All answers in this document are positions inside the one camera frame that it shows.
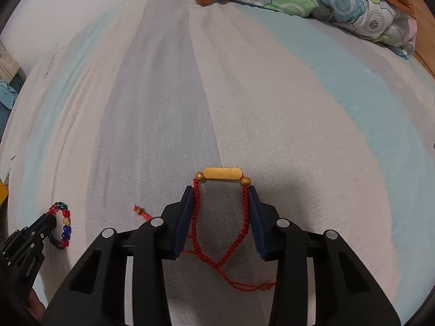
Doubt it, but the multicolour glass bead bracelet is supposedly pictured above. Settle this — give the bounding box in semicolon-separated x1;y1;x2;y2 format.
48;202;73;249

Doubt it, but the wooden bed board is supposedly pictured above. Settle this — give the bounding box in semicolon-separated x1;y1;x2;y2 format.
412;0;435;77

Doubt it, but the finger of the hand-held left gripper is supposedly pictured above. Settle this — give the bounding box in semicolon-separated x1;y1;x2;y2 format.
25;213;57;242

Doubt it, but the floral quilt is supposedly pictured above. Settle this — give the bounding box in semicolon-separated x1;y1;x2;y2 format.
217;0;417;61

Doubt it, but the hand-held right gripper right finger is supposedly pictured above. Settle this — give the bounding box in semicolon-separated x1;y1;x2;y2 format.
247;186;402;326

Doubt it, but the red braided gold bar bracelet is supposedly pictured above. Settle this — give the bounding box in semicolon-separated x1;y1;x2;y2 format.
133;167;276;293

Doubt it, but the blue cloth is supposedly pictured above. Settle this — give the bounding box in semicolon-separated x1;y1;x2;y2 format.
0;80;19;110

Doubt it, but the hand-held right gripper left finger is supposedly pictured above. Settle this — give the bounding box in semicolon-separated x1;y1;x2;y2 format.
41;186;198;326

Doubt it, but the pastel striped bed sheet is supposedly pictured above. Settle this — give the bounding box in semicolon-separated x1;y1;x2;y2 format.
0;0;435;326

